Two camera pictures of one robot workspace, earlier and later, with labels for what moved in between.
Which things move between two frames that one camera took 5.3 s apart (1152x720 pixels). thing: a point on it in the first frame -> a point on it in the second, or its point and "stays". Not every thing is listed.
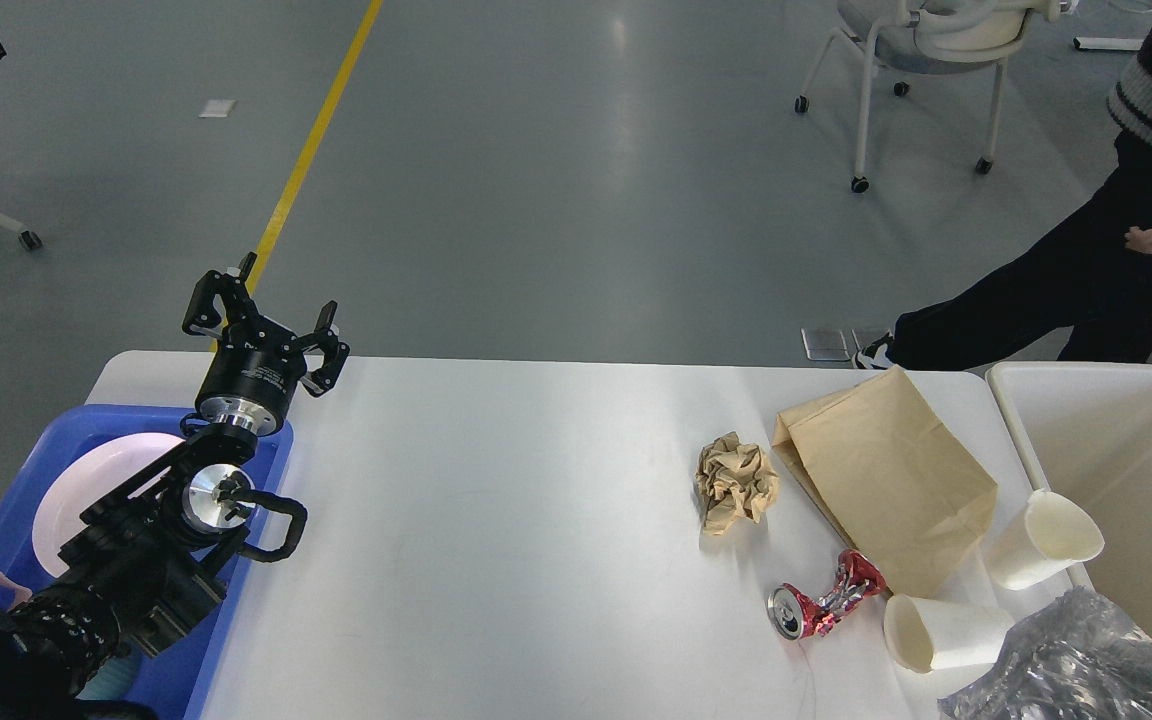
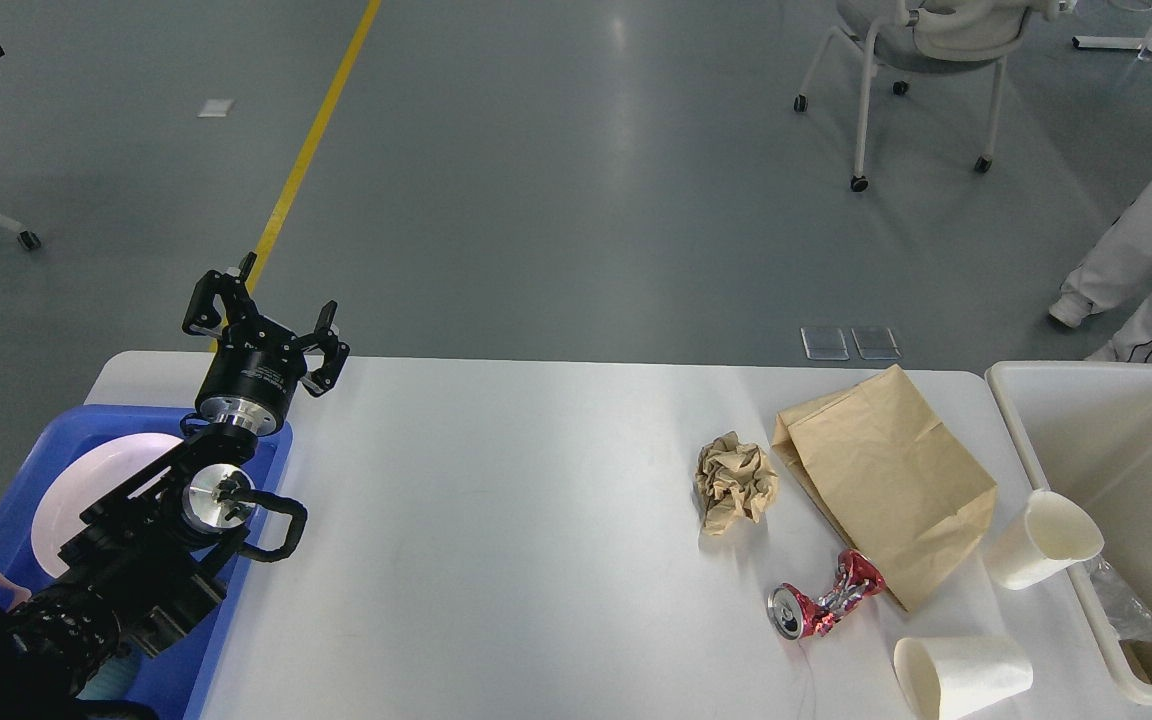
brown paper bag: [903, 485] stays
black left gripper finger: [325, 338] stays
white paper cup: [925, 634] -> [949, 677]
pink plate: [95, 477] stays
